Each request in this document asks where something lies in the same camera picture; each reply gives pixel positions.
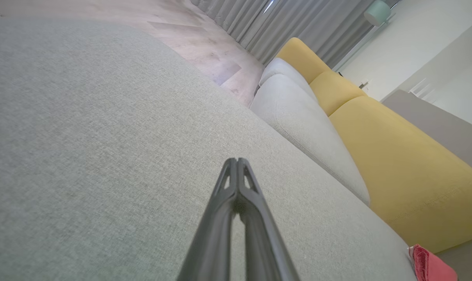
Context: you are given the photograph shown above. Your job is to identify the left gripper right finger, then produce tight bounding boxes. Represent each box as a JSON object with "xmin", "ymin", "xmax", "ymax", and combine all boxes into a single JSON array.
[{"xmin": 237, "ymin": 158, "xmax": 301, "ymax": 281}]

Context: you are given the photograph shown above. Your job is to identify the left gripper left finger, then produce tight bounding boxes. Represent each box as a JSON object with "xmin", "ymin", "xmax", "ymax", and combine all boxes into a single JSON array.
[{"xmin": 176, "ymin": 158, "xmax": 239, "ymax": 281}]

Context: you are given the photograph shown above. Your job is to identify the red shorts with white stripe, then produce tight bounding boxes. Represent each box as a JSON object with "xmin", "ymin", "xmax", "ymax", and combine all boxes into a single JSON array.
[{"xmin": 408, "ymin": 244, "xmax": 459, "ymax": 281}]

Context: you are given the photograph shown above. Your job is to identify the large grey sofa chaise cushion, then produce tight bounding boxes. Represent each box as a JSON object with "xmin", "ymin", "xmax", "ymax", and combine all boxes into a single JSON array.
[{"xmin": 0, "ymin": 18, "xmax": 418, "ymax": 281}]

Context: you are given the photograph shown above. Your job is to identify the long yellow sofa back cushion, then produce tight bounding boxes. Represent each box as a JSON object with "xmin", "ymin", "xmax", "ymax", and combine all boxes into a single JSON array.
[{"xmin": 329, "ymin": 95, "xmax": 472, "ymax": 255}]

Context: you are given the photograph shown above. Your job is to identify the medium yellow sofa back cushion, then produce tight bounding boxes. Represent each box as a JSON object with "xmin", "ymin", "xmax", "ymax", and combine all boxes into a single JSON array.
[{"xmin": 309, "ymin": 70, "xmax": 368, "ymax": 117}]

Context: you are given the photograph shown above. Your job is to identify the small grey sofa seat cushion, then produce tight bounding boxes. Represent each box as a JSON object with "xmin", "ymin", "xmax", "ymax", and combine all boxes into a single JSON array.
[{"xmin": 258, "ymin": 57, "xmax": 319, "ymax": 103}]

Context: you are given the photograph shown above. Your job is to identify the small yellow sofa back cushion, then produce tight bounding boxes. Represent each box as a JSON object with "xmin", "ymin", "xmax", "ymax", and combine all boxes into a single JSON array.
[{"xmin": 275, "ymin": 37, "xmax": 333, "ymax": 85}]

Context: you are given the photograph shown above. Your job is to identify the grey curtain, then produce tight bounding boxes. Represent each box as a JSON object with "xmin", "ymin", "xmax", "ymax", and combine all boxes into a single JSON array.
[{"xmin": 190, "ymin": 0, "xmax": 401, "ymax": 69}]

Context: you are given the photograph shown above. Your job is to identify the pale green lampshade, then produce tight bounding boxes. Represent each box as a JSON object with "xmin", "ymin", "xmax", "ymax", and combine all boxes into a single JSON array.
[{"xmin": 363, "ymin": 0, "xmax": 393, "ymax": 27}]

